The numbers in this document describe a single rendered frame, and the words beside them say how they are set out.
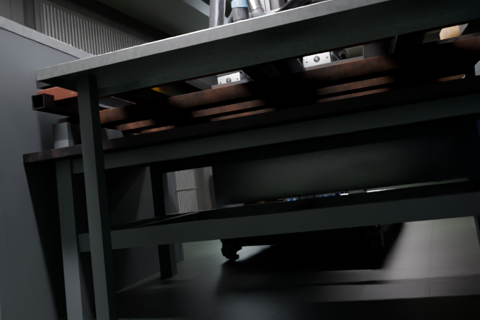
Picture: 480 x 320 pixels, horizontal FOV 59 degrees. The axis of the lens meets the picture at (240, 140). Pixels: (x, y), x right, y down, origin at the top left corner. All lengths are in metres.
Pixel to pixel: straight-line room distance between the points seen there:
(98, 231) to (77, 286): 0.38
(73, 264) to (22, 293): 0.17
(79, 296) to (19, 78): 0.77
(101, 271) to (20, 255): 0.40
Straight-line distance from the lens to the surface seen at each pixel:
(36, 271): 1.64
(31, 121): 1.68
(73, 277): 1.60
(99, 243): 1.25
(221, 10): 2.46
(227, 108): 1.68
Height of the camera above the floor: 0.38
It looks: 6 degrees up
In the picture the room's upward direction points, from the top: 7 degrees counter-clockwise
